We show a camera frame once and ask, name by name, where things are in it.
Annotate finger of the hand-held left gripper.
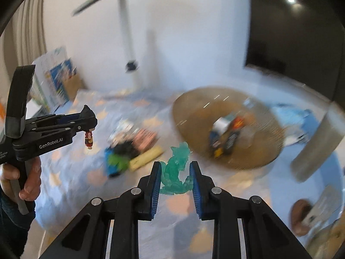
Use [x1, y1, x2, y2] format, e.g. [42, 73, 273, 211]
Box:
[55, 105, 98, 126]
[65, 124, 98, 137]

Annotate black round-headed figurine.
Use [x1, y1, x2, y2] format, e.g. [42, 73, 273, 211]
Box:
[116, 142, 141, 157]

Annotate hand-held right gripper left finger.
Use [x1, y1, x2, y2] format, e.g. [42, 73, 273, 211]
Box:
[47, 161, 163, 259]

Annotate person's left hand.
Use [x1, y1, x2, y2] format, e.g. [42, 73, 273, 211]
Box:
[0, 156, 42, 201]

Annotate brown ribbed glass bowl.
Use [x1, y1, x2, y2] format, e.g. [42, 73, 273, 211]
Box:
[172, 86, 285, 171]

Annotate beige curtain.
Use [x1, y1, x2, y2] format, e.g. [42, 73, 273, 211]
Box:
[11, 0, 52, 60]

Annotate teal translucent figurine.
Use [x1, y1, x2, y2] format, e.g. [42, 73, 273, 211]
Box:
[159, 142, 195, 196]

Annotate brown round object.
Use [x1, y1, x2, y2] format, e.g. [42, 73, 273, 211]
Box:
[291, 198, 313, 235]

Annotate pink cardboard box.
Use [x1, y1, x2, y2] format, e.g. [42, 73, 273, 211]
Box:
[135, 129, 158, 150]

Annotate row of books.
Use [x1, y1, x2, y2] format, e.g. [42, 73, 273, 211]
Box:
[28, 47, 77, 111]

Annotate green translucent figurine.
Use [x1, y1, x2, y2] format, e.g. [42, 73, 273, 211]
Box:
[108, 154, 130, 172]

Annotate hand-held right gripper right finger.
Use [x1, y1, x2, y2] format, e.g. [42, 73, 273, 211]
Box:
[189, 161, 314, 259]

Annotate person's left forearm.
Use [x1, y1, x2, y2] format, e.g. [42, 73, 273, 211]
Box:
[0, 189, 36, 257]

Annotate white desk lamp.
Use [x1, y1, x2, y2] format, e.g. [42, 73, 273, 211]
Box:
[71, 0, 143, 89]

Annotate light blue packet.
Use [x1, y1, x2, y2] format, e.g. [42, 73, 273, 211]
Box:
[270, 104, 320, 147]

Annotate brown pen holder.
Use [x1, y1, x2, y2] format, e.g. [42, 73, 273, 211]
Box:
[63, 73, 87, 101]

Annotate blue card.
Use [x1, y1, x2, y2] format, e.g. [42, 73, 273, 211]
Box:
[105, 147, 127, 178]

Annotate black monitor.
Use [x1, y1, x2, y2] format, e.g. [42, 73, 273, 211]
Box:
[244, 0, 345, 103]

